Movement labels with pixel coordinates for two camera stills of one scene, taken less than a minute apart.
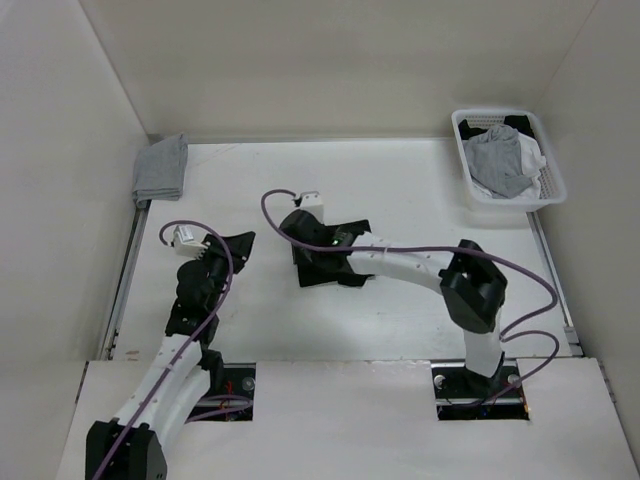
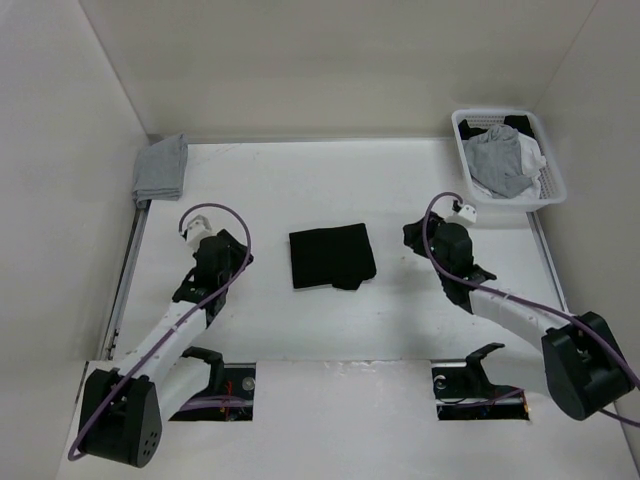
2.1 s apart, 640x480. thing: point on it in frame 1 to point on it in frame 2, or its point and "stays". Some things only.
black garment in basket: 518,122 stays
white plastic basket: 509,165 stays
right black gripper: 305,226 to 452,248
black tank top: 321,267 stays
